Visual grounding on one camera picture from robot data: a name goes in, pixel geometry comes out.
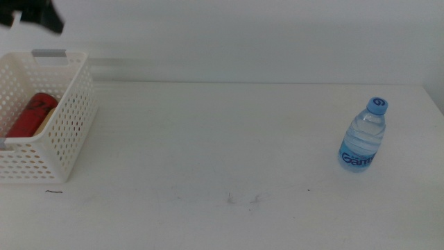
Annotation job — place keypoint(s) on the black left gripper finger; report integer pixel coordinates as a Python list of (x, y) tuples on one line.
[(50, 21), (6, 19)]

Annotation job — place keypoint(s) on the red soda can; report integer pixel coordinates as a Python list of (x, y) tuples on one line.
[(31, 118)]

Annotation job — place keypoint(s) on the yellow juice bottle white cap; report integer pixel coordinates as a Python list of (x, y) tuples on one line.
[(45, 123)]

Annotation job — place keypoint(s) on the clear water bottle blue label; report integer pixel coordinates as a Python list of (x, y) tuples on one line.
[(360, 139)]

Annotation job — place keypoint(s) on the white perforated plastic basket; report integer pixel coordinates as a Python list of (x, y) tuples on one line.
[(69, 139)]

